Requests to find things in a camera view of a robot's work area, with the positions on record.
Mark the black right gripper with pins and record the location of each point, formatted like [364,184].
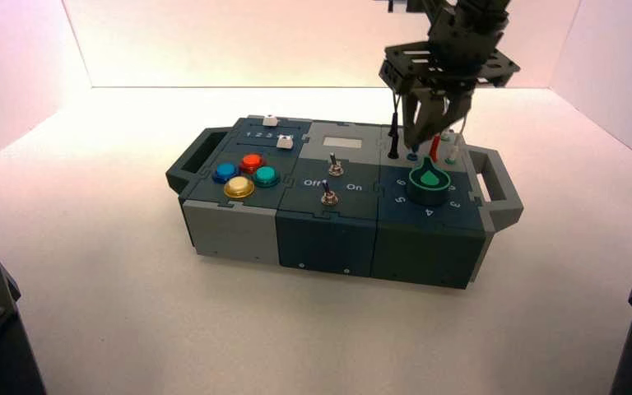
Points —
[452,60]

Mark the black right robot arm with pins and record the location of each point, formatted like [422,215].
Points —
[474,8]

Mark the green rotary dial knob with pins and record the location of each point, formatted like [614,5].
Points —
[429,182]

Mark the white slider knob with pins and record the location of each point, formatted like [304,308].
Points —
[269,120]
[284,143]

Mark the blue grey control box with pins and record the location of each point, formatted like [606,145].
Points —
[321,234]

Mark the teal push button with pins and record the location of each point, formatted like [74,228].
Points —
[266,175]

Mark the red push button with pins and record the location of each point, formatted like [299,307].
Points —
[251,162]

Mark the yellow push button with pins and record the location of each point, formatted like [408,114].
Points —
[238,188]

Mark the blue push button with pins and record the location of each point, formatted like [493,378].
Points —
[225,173]

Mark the metal toggle switch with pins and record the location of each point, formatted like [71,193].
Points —
[335,166]
[328,195]

